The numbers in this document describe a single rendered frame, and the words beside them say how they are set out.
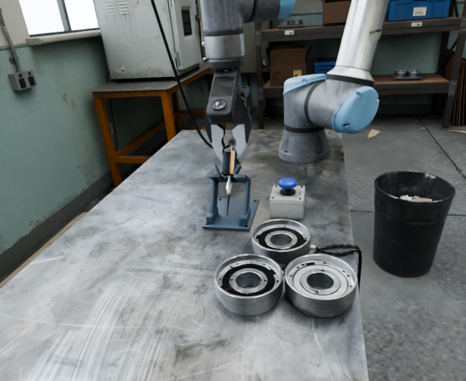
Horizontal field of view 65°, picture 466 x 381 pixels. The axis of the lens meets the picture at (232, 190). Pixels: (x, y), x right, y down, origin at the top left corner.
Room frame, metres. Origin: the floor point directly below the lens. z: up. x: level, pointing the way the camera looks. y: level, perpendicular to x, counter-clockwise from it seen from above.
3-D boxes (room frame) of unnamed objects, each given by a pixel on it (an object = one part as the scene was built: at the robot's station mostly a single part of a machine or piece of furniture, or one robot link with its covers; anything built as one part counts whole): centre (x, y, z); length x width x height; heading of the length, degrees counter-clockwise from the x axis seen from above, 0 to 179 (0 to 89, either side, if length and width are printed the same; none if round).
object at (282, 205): (0.71, -0.12, 0.82); 0.08 x 0.07 x 0.05; 165
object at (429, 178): (1.49, -0.83, 0.21); 0.34 x 0.34 x 0.43
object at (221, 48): (0.75, 0.00, 1.14); 0.08 x 0.08 x 0.05
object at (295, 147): (1.03, -0.22, 0.85); 0.15 x 0.15 x 0.10
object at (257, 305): (0.45, -0.01, 0.82); 0.10 x 0.10 x 0.04
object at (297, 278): (0.43, -0.12, 0.82); 0.08 x 0.08 x 0.02
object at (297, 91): (1.03, -0.23, 0.97); 0.13 x 0.12 x 0.14; 31
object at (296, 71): (4.11, -0.71, 0.64); 0.49 x 0.40 x 0.37; 80
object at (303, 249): (0.55, -0.08, 0.82); 0.10 x 0.10 x 0.04
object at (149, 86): (3.28, 0.47, 0.39); 1.50 x 0.62 x 0.78; 165
